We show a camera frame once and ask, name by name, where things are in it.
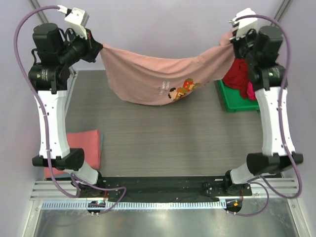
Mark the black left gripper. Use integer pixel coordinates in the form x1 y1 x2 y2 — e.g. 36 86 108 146
57 27 103 68

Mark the pink printed t shirt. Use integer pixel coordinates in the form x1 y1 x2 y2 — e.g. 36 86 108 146
100 32 235 106

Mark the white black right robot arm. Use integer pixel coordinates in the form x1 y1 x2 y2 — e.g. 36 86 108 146
222 26 304 196

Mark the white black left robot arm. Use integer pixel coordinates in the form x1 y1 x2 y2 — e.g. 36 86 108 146
28 23 105 198

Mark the dark red t shirt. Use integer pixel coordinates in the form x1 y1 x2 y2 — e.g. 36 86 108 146
222 58 249 99

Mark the magenta t shirt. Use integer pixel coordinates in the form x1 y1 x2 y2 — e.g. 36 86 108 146
246 82 257 101

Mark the green plastic bin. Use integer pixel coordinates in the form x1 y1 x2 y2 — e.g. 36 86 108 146
215 80 259 113

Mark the folded salmon t shirt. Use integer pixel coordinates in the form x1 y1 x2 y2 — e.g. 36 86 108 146
44 130 103 178

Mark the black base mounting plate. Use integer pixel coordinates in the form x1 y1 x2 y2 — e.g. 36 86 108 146
96 175 252 202

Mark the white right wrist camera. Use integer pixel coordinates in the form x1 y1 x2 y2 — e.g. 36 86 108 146
229 8 258 40

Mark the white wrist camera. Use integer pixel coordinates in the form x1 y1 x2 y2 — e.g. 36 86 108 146
57 5 89 40
229 8 258 40

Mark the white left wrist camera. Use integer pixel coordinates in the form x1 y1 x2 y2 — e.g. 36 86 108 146
57 5 89 40

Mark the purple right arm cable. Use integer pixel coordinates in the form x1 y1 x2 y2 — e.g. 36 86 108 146
229 14 303 216

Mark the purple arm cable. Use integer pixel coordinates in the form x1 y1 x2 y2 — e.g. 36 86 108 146
14 5 127 214
229 14 303 216

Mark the right aluminium corner post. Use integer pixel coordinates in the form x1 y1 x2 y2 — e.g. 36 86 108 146
274 0 293 22

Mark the aluminium corner post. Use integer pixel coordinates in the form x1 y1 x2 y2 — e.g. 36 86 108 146
274 0 293 22
28 0 77 78

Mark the left aluminium corner post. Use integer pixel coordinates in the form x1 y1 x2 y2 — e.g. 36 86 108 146
28 0 77 78

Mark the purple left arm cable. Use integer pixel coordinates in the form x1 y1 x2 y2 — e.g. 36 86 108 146
14 5 127 214

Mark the aluminium front frame rail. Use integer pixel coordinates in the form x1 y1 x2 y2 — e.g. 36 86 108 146
30 178 298 200

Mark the white slotted cable duct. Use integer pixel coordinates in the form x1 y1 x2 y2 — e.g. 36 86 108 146
41 199 226 210

